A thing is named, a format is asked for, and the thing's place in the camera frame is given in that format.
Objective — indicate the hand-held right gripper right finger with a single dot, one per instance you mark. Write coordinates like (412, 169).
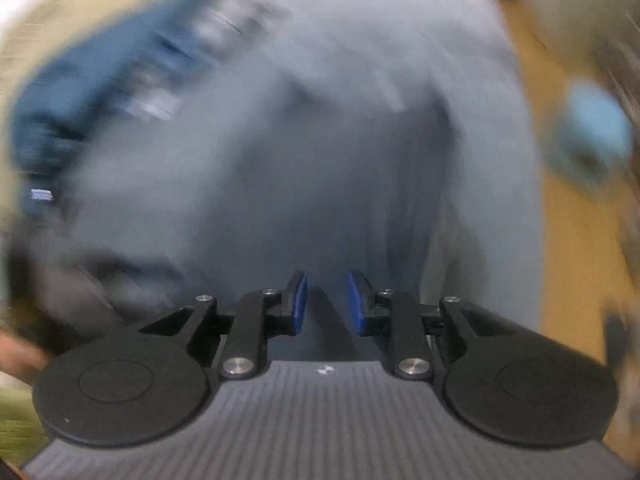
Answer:
(356, 305)

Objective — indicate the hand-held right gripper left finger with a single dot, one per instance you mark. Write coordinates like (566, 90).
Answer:
(298, 305)

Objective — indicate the dark grey garment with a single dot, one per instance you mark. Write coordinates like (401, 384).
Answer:
(350, 185)

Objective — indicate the person's left forearm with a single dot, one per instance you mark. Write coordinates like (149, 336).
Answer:
(20, 357)

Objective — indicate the blue duvet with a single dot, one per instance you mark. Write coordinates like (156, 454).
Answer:
(100, 75)

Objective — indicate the light blue blurred object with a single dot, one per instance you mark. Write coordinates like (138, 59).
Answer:
(592, 127)

